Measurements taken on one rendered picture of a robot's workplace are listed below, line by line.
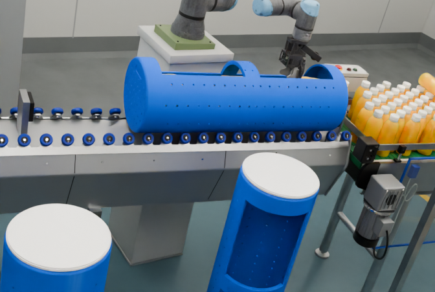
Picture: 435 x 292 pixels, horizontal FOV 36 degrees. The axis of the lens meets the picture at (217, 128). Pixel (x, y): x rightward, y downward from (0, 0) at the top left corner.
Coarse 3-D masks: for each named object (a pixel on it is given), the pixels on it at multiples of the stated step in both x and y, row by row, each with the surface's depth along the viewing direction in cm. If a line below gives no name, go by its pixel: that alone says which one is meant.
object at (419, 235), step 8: (432, 192) 288; (432, 200) 288; (432, 208) 289; (424, 216) 293; (432, 216) 292; (424, 224) 293; (416, 232) 298; (424, 232) 296; (416, 240) 298; (408, 248) 302; (416, 248) 300; (408, 256) 302; (400, 264) 308; (408, 264) 304; (400, 272) 308; (408, 272) 307; (400, 280) 308; (392, 288) 313; (400, 288) 312
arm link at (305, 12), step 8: (304, 0) 254; (312, 0) 256; (296, 8) 256; (304, 8) 253; (312, 8) 252; (296, 16) 257; (304, 16) 254; (312, 16) 254; (296, 24) 258; (304, 24) 255; (312, 24) 256
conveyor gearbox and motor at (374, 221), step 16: (384, 176) 282; (368, 192) 283; (384, 192) 274; (400, 192) 278; (368, 208) 281; (384, 208) 279; (368, 224) 285; (384, 224) 279; (368, 240) 289; (384, 256) 289
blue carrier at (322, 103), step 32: (320, 64) 279; (128, 96) 253; (160, 96) 236; (192, 96) 242; (224, 96) 247; (256, 96) 253; (288, 96) 259; (320, 96) 265; (160, 128) 244; (192, 128) 250; (224, 128) 256; (256, 128) 262; (288, 128) 269; (320, 128) 276
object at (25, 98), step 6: (24, 90) 234; (24, 96) 230; (30, 96) 232; (18, 102) 236; (24, 102) 226; (30, 102) 228; (18, 108) 236; (24, 108) 227; (30, 108) 229; (18, 114) 236; (24, 114) 228; (30, 114) 230; (18, 120) 236; (24, 120) 230; (30, 120) 231; (18, 126) 236; (24, 126) 231; (18, 132) 236; (24, 132) 232
